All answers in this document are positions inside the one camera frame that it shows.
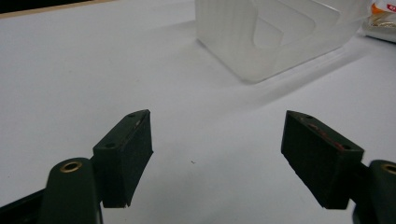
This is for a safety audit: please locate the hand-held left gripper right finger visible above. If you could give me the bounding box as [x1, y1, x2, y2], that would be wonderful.
[280, 109, 396, 224]

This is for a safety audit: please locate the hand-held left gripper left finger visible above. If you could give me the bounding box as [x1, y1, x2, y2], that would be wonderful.
[36, 108, 154, 224]

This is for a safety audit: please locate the translucent plastic container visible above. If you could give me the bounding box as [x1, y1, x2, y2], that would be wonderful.
[195, 0, 370, 84]

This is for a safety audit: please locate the snack packet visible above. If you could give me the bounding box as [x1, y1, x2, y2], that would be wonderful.
[361, 0, 396, 44]

